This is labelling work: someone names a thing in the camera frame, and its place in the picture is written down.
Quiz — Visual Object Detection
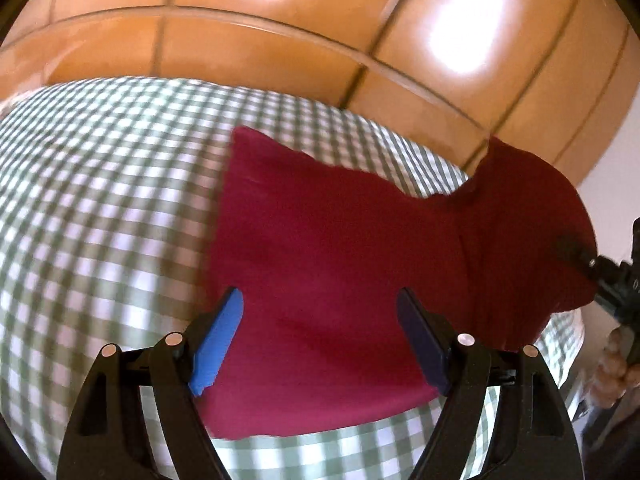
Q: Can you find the maroon floral embroidered sweater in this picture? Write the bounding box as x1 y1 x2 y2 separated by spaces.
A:
197 126 601 442

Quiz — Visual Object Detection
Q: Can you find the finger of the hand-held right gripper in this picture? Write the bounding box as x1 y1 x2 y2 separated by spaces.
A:
557 236 603 273

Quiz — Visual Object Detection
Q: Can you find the green white checked blanket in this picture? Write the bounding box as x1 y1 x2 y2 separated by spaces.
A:
0 77 587 480

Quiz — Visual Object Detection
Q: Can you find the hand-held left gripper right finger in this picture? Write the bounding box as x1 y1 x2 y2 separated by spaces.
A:
396 288 585 480

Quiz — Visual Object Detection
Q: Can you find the wooden panelled wardrobe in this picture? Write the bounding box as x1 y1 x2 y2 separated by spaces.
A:
0 0 640 187

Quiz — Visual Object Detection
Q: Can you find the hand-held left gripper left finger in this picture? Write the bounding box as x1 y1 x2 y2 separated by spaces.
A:
56 287 245 480

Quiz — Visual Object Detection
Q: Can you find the person's right hand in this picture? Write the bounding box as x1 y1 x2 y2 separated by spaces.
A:
596 327 632 411

